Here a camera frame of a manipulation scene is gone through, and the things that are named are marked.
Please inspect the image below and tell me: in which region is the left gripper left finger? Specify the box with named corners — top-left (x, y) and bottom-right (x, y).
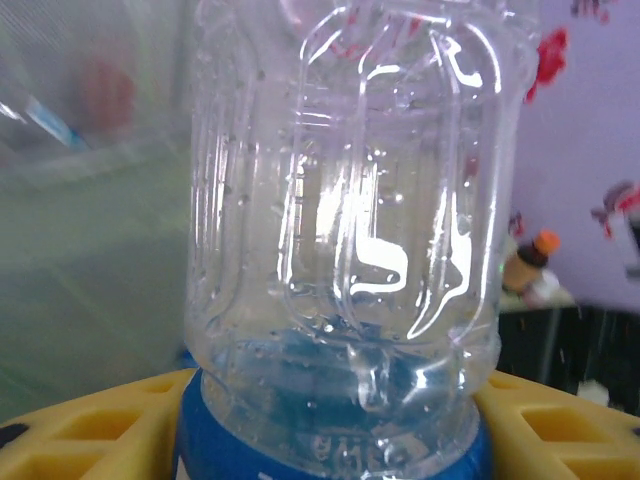
top-left (0, 367), bottom-right (201, 480)

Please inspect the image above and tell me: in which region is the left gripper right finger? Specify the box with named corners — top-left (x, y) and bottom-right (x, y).
top-left (472, 369), bottom-right (640, 480)

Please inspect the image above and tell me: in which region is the round logo blue label bottle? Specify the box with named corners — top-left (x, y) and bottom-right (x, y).
top-left (172, 0), bottom-right (544, 480)

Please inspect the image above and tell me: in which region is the small white cap bottle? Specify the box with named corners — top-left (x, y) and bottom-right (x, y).
top-left (522, 269), bottom-right (564, 306)

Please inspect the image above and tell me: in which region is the brown bottle orange cap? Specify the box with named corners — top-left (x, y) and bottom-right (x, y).
top-left (502, 228), bottom-right (561, 294)

